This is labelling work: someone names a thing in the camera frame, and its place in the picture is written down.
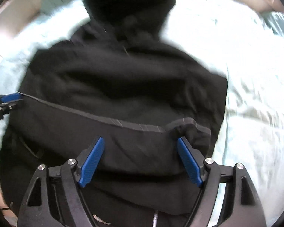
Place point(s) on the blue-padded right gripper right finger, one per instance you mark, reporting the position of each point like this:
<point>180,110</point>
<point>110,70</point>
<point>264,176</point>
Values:
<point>193,161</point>

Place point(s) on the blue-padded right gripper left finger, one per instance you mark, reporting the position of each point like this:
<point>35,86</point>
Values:
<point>88,160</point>

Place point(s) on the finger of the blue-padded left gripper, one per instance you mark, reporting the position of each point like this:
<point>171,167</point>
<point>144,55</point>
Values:
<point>10,97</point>

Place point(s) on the black hooded jacket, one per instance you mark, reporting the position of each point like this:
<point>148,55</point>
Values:
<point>115,79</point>

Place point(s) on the light green bed comforter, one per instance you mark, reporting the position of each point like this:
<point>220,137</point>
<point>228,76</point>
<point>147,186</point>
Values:
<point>226,37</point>

